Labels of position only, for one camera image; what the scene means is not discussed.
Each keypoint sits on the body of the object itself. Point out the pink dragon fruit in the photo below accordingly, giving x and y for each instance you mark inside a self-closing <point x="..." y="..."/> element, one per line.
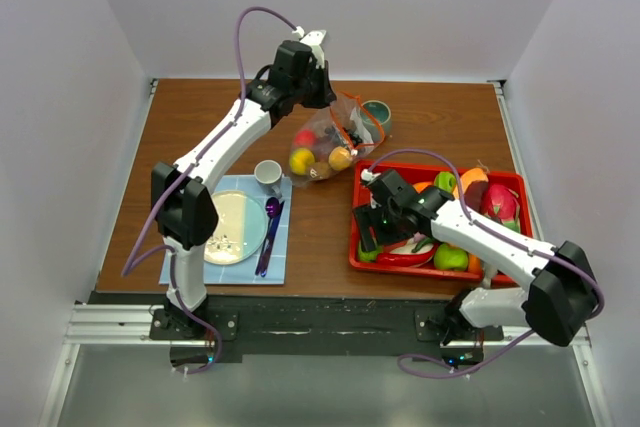
<point x="501" y="205"/>

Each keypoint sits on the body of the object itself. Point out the green lime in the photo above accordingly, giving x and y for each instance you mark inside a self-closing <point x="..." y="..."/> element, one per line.
<point x="364" y="256"/>

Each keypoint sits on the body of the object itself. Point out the yellow lemon toy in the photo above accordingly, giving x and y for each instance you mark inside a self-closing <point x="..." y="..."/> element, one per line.
<point x="300" y="160"/>

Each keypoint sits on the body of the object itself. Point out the blue knife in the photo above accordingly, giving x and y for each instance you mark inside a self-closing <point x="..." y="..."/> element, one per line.
<point x="271" y="238"/>

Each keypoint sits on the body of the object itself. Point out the orange toy fruit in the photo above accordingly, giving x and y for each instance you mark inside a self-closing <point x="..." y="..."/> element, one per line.
<point x="340" y="159"/>

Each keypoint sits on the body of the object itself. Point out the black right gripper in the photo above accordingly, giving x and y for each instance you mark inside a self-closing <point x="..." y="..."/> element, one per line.
<point x="367" y="217"/>

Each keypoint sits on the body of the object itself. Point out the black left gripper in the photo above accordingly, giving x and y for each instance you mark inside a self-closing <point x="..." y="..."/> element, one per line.
<point x="326" y="95"/>

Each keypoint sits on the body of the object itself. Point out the red chili pepper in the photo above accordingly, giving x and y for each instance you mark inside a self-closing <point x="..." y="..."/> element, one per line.
<point x="404" y="257"/>

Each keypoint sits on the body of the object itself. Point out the purple spoon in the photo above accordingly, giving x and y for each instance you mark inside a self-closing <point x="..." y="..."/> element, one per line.
<point x="272" y="208"/>

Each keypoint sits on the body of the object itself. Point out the teal ceramic mug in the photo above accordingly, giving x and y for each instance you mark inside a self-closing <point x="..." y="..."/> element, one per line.
<point x="376" y="117"/>

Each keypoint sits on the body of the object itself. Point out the red raspberry toy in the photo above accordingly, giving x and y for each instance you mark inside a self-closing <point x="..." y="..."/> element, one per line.
<point x="304" y="139"/>

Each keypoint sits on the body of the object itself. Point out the cream and blue plate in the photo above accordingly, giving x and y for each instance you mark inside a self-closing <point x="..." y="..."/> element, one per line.
<point x="241" y="228"/>

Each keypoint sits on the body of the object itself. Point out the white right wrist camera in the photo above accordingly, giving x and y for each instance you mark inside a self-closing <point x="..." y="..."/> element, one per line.
<point x="369" y="179"/>

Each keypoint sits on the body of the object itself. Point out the clear orange zip top bag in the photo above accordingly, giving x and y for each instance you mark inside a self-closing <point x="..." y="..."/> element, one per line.
<point x="344" y="114"/>

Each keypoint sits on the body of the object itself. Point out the green pepper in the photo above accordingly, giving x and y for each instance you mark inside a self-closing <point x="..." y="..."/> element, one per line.
<point x="423" y="246"/>

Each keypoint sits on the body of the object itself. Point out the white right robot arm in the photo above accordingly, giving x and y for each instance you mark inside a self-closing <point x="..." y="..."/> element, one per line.
<point x="555" y="292"/>

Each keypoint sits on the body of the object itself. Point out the red plastic tray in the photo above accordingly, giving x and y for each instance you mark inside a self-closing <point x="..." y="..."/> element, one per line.
<point x="416" y="173"/>

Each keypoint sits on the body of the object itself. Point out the brown kiwi fruit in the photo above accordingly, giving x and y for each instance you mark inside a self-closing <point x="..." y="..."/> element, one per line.
<point x="318" y="171"/>

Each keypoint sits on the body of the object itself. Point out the black grape bunch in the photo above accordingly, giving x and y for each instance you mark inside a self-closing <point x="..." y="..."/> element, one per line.
<point x="353" y="138"/>

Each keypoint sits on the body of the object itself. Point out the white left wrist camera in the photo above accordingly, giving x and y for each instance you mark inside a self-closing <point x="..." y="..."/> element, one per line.
<point x="315" y="40"/>

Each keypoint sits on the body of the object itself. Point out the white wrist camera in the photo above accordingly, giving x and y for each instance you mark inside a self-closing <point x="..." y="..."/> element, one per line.
<point x="315" y="40"/>
<point x="369" y="179"/>

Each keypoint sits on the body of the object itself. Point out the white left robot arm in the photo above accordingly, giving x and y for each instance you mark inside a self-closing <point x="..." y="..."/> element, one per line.
<point x="181" y="192"/>

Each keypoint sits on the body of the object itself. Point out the orange yellow mango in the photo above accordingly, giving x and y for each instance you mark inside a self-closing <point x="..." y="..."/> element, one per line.
<point x="421" y="186"/>

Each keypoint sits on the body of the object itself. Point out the green apple right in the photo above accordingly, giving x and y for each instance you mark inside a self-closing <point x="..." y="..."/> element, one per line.
<point x="450" y="258"/>

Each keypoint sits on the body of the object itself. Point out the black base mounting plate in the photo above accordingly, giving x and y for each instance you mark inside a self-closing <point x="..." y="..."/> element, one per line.
<point x="250" y="325"/>

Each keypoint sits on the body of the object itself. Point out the grey small cup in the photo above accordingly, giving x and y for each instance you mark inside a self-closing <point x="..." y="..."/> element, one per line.
<point x="268" y="174"/>

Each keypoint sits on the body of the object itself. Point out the blue checked placemat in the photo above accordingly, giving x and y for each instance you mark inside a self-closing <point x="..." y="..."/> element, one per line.
<point x="243" y="273"/>

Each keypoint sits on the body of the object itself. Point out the orange carrot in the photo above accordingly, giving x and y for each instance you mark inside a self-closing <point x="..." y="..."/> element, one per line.
<point x="475" y="265"/>

